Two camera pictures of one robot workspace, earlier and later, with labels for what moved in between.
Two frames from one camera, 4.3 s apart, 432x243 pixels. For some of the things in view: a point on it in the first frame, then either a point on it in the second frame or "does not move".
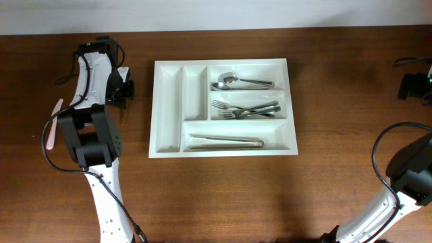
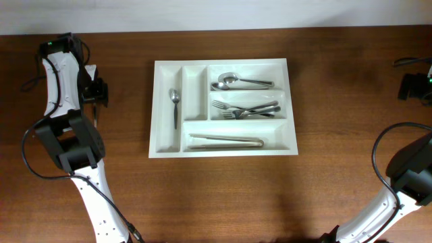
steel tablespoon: (223, 86) does not move
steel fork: (223, 106) does not move
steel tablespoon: (229, 78) does not move
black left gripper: (119, 90) -> (100, 92)
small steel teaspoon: (123, 116) -> (175, 96)
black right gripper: (410, 86) does not move
